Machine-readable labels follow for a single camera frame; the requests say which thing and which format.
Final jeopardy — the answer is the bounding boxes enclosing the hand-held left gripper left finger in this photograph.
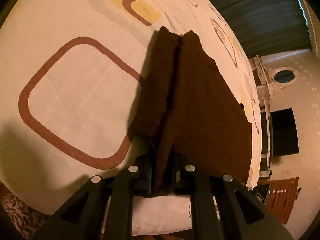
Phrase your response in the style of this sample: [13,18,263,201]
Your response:
[32,152,153,240]

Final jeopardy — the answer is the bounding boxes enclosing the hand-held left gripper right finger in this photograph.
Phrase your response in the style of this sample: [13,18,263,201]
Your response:
[172,152,294,240]

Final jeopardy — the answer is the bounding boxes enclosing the floral patterned cloth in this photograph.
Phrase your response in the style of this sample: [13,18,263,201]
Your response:
[0,194,44,240]

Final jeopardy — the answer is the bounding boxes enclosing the black flat television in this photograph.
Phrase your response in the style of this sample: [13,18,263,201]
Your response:
[270,108,300,157]

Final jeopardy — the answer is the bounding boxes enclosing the dark green curtain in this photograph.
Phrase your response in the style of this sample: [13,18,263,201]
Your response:
[195,0,313,55]

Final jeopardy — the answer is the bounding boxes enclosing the white vanity dresser with mirror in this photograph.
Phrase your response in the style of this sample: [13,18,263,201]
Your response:
[248,55,300,99]

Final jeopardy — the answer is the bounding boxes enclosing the white television stand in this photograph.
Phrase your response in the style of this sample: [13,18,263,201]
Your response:
[259,99,273,170]

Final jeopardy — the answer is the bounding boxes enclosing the brown wooden door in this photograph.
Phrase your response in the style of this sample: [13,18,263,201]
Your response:
[261,177,300,225]

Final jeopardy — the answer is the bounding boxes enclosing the brown plaid sweater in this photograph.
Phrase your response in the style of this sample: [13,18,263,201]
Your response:
[127,26,253,198]

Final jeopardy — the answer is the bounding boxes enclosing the patterned white bed sheet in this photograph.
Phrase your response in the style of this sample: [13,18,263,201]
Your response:
[0,0,262,237]

